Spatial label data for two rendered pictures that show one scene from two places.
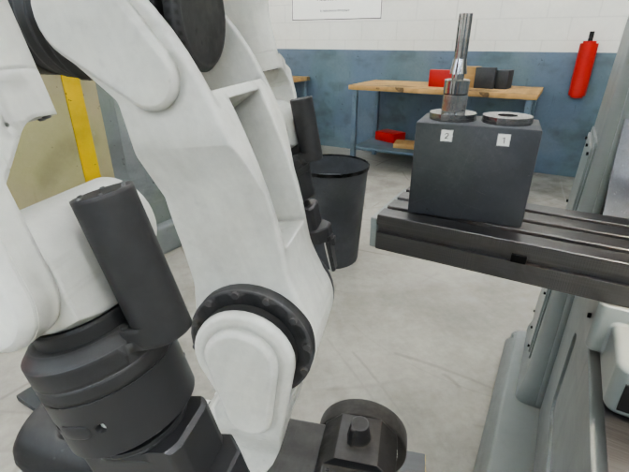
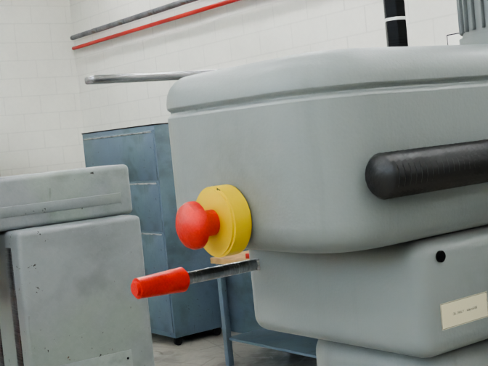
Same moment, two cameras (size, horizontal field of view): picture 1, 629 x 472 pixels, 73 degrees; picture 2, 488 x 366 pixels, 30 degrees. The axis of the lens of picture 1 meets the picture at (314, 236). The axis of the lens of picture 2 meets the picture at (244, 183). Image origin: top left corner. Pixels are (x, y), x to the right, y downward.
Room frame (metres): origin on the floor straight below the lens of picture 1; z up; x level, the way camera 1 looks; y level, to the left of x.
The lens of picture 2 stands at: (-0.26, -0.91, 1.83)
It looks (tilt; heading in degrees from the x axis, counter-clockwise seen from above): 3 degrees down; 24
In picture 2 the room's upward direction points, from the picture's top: 6 degrees counter-clockwise
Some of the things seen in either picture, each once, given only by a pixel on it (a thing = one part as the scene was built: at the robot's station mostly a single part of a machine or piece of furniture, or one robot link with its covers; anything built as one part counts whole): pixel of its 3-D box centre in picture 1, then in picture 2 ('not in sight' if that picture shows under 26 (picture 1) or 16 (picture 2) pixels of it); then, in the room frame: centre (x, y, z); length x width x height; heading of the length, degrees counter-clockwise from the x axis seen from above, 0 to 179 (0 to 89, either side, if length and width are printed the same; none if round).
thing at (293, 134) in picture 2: not in sight; (416, 138); (0.65, -0.70, 1.81); 0.47 x 0.26 x 0.16; 150
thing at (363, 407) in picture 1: (361, 439); not in sight; (0.67, -0.11, 0.50); 0.20 x 0.05 x 0.20; 77
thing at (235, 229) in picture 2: not in sight; (221, 221); (0.43, -0.58, 1.76); 0.06 x 0.02 x 0.06; 60
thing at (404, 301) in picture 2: not in sight; (446, 262); (0.67, -0.72, 1.68); 0.34 x 0.24 x 0.10; 150
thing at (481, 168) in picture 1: (471, 164); not in sight; (0.84, -0.32, 1.09); 0.22 x 0.12 x 0.20; 67
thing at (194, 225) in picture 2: not in sight; (199, 224); (0.41, -0.57, 1.76); 0.04 x 0.03 x 0.04; 60
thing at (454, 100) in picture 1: (454, 98); not in sight; (0.86, -0.27, 1.21); 0.05 x 0.05 x 0.05
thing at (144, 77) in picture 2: not in sight; (200, 74); (0.55, -0.51, 1.89); 0.24 x 0.04 x 0.01; 150
